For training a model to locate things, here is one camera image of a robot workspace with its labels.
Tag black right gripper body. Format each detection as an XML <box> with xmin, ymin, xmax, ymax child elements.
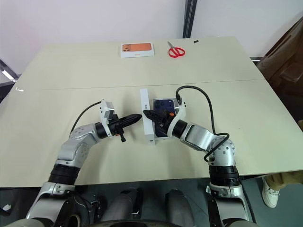
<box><xmin>161</xmin><ymin>111</ymin><xmax>176</xmax><ymax>137</ymax></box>

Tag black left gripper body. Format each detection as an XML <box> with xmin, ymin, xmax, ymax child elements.
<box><xmin>108</xmin><ymin>114</ymin><xmax>126</xmax><ymax>144</ymax></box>

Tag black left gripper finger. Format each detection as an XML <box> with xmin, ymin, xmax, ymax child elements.
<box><xmin>119</xmin><ymin>118</ymin><xmax>142</xmax><ymax>127</ymax></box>
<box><xmin>119</xmin><ymin>113</ymin><xmax>142</xmax><ymax>122</ymax></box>

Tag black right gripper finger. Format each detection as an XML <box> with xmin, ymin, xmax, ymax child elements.
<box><xmin>142</xmin><ymin>109</ymin><xmax>166</xmax><ymax>121</ymax></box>
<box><xmin>154</xmin><ymin>119</ymin><xmax>164</xmax><ymax>133</ymax></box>

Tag dark blue smartphone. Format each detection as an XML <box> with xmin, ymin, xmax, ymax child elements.
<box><xmin>153</xmin><ymin>98</ymin><xmax>177</xmax><ymax>138</ymax></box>

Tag white box with orange phone print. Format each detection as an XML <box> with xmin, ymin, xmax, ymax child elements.
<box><xmin>120</xmin><ymin>42</ymin><xmax>155</xmax><ymax>59</ymax></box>

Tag dark grey rounded cylinder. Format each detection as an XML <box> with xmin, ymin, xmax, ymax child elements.
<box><xmin>165</xmin><ymin>188</ymin><xmax>190</xmax><ymax>222</ymax></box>
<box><xmin>104</xmin><ymin>188</ymin><xmax>144</xmax><ymax>222</ymax></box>

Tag white sneaker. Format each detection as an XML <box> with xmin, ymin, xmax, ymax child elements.
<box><xmin>261</xmin><ymin>177</ymin><xmax>280</xmax><ymax>209</ymax></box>

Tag brown jacket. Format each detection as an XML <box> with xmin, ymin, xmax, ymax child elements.
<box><xmin>257</xmin><ymin>13</ymin><xmax>303</xmax><ymax>96</ymax></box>

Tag khaki trouser leg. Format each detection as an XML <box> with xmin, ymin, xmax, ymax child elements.
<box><xmin>267</xmin><ymin>170</ymin><xmax>303</xmax><ymax>190</ymax></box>

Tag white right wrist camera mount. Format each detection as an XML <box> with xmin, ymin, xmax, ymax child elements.
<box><xmin>166</xmin><ymin>100</ymin><xmax>188</xmax><ymax>138</ymax></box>

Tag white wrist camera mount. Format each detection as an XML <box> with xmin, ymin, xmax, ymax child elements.
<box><xmin>98</xmin><ymin>99</ymin><xmax>119</xmax><ymax>138</ymax></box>
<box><xmin>166</xmin><ymin>100</ymin><xmax>188</xmax><ymax>138</ymax></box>

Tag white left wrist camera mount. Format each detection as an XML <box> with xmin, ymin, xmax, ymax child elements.
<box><xmin>98</xmin><ymin>99</ymin><xmax>119</xmax><ymax>138</ymax></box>

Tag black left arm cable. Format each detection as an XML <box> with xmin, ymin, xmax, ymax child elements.
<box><xmin>71</xmin><ymin>101</ymin><xmax>103</xmax><ymax>133</ymax></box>

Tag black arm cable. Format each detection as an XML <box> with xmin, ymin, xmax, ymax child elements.
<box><xmin>176</xmin><ymin>86</ymin><xmax>231</xmax><ymax>163</ymax></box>
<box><xmin>71</xmin><ymin>101</ymin><xmax>103</xmax><ymax>133</ymax></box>

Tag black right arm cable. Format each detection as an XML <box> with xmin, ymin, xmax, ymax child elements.
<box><xmin>176</xmin><ymin>86</ymin><xmax>231</xmax><ymax>163</ymax></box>

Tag red handled scissors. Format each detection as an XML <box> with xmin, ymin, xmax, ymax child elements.
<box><xmin>167</xmin><ymin>41</ymin><xmax>186</xmax><ymax>58</ymax></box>

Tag grey metal post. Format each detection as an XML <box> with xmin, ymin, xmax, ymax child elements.
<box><xmin>183</xmin><ymin>0</ymin><xmax>198</xmax><ymax>39</ymax></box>

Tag grey metal frame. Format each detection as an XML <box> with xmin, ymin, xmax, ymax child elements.
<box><xmin>0</xmin><ymin>58</ymin><xmax>20</xmax><ymax>84</ymax></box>

